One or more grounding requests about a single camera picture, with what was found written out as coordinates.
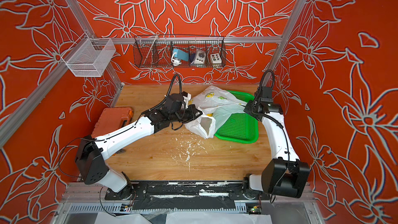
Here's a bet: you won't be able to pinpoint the green perforated plastic basket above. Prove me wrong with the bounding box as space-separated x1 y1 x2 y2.
206 87 259 144

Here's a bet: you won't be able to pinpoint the white lemon-print plastic bag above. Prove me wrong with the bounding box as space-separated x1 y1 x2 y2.
184 86 247 139

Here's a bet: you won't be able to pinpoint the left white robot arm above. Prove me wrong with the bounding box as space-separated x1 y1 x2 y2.
75 92 203 198

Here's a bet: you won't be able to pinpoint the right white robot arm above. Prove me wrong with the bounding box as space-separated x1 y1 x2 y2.
244 86 311 198

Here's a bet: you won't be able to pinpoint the white grey power adapter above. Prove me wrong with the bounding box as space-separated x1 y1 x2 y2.
190 49 206 67

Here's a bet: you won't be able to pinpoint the orange plastic tool case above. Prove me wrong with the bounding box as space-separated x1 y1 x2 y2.
91 107 134 138

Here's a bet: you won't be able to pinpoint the white button box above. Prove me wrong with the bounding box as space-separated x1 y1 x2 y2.
209 53 222 65

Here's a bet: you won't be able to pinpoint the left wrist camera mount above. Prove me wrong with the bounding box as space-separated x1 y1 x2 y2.
181 91 192 108

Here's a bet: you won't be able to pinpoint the blue white charger with cable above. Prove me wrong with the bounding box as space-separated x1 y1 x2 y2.
171 48 189 66

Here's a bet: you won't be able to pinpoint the black wire wall basket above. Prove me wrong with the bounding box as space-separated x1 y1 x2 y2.
133 34 227 68

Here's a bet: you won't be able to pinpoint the orange handled pliers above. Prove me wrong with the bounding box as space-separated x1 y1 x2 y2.
115 149 126 154

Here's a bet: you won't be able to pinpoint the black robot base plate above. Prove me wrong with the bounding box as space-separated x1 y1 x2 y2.
104 180 270 212

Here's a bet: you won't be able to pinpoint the clear acrylic wall box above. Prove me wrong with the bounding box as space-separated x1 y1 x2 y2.
62 39 116 77

